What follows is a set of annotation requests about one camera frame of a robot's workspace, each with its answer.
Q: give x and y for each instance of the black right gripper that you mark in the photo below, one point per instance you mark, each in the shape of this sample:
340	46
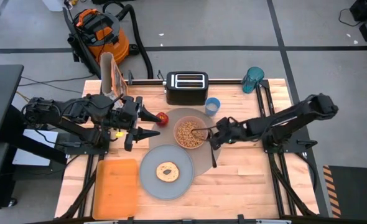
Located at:
230	132

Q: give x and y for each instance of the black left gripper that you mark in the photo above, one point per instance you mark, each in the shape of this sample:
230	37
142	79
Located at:
127	116

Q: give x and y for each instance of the red apple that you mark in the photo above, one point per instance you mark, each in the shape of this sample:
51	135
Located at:
162	119

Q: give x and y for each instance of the black spoon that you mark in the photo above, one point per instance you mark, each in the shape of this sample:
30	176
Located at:
214	158

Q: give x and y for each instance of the light blue cup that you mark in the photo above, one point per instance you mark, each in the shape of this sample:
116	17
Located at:
208	112

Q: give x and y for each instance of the toasted bagel half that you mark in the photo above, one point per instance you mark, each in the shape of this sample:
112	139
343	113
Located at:
163	177

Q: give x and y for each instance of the round grey plate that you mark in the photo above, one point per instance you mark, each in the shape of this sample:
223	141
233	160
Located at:
149	183

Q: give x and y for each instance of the orange cereal box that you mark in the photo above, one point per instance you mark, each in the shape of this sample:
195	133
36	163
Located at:
110	74

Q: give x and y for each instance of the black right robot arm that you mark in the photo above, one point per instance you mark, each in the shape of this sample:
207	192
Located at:
283	121

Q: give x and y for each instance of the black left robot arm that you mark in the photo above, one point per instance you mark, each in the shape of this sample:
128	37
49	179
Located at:
62	115

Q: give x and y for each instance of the round grey placemat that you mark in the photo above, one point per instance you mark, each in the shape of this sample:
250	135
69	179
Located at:
202	155

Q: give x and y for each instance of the brown cereal pieces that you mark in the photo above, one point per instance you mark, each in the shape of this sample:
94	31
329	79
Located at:
186	137

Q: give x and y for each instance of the pink bowl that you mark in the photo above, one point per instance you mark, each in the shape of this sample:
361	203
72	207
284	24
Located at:
174	132

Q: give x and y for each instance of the black two-slot toaster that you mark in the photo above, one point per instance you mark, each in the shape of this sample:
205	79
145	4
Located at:
186	96

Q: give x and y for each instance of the orange plastic tray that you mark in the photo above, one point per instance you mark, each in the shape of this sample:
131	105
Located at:
118	186

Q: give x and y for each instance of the teal faceted plastic cup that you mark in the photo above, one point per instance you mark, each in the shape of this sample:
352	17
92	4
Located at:
251	84

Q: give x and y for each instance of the orange black shop vacuum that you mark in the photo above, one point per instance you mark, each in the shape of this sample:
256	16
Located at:
109	40

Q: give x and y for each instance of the black desk top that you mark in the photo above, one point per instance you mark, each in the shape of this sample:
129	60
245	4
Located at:
0	99

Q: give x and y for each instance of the black mat with hazard stripes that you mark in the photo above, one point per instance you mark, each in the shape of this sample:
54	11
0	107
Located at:
354	193

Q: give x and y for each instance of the black aluminium table frame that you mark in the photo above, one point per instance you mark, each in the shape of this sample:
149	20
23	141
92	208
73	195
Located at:
227	81

